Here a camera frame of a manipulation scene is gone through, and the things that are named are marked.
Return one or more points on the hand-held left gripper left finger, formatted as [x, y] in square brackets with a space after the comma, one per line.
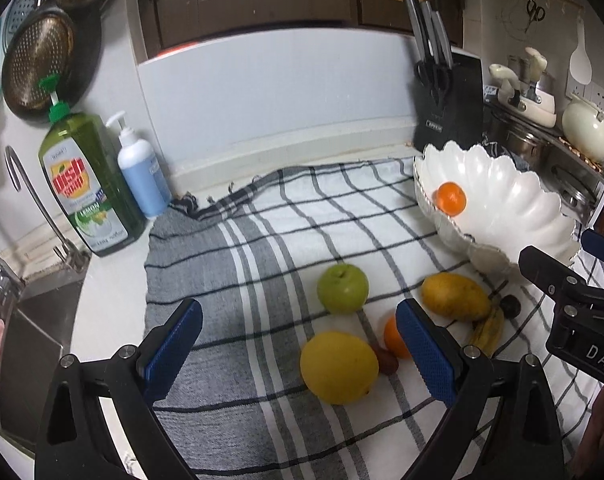
[174, 350]

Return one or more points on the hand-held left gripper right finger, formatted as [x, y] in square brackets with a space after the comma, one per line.
[427, 360]

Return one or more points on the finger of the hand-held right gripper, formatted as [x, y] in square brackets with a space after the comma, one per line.
[599, 245]
[542, 267]

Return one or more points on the orange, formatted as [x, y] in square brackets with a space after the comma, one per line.
[452, 197]
[394, 337]

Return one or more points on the small red fruit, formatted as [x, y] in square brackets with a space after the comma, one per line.
[387, 360]

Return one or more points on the blueberry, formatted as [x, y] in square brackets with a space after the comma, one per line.
[510, 305]

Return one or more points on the spotted banana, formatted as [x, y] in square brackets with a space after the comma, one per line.
[488, 335]

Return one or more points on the yellow-green mango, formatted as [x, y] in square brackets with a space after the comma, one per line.
[454, 297]

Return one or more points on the white scalloped bowl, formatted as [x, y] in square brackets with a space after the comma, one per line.
[502, 200]

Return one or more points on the yellow lemon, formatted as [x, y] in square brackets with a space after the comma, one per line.
[339, 367]

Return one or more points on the green apple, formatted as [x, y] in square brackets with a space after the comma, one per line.
[343, 287]

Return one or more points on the steel pot lid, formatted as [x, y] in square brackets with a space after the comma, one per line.
[567, 190]

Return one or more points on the steel pot rack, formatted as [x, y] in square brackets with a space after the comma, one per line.
[572, 165]

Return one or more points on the grey checked cloth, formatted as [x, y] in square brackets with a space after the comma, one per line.
[262, 280]

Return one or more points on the cream round teapot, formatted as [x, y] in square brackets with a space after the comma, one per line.
[587, 132]

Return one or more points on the large steel pot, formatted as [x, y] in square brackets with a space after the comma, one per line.
[519, 137]

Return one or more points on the curved chrome faucet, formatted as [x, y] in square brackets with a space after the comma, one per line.
[71, 256]

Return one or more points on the steel sink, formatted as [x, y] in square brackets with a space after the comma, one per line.
[26, 320]

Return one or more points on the white blue pump bottle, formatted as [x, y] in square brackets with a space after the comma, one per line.
[141, 175]

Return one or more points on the white rice paddle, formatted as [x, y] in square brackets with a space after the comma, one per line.
[580, 65]

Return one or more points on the black knife block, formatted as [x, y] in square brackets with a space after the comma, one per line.
[449, 110]

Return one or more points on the green dish soap bottle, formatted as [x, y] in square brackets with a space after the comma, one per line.
[84, 185]

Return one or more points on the black kitchen scissors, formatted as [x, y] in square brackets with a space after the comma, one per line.
[434, 77]

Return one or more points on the hanging black scissors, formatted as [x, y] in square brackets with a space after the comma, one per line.
[534, 12]

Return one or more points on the black frying pan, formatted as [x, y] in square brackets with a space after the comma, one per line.
[89, 45]

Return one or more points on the white wall socket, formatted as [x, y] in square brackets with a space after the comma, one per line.
[594, 94]

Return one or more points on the dark wooden window frame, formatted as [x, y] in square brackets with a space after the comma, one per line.
[262, 15]

